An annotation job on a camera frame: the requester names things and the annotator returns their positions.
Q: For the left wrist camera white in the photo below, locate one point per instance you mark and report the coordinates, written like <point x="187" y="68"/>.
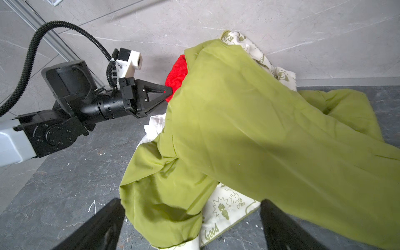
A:
<point x="127" y="63"/>

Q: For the plain white cloth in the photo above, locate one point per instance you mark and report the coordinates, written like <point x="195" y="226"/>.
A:
<point x="154" y="128"/>

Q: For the red cloth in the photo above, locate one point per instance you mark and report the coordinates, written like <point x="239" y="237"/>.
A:
<point x="177" y="75"/>

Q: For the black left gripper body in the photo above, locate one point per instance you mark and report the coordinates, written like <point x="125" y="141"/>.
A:
<point x="135" y="96"/>

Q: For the white printed cloth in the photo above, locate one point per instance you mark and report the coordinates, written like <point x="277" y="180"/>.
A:
<point x="226" y="207"/>

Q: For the green cloth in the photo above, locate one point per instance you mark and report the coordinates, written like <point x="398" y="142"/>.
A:
<point x="319" y="156"/>

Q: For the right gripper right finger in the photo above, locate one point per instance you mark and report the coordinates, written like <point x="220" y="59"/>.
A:
<point x="283" y="233"/>

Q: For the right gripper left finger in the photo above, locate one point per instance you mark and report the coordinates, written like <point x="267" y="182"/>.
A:
<point x="100" y="232"/>

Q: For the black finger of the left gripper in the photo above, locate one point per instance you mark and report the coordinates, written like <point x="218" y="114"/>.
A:
<point x="150" y="95"/>

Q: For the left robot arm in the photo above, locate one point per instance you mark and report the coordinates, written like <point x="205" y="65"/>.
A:
<point x="42" y="133"/>

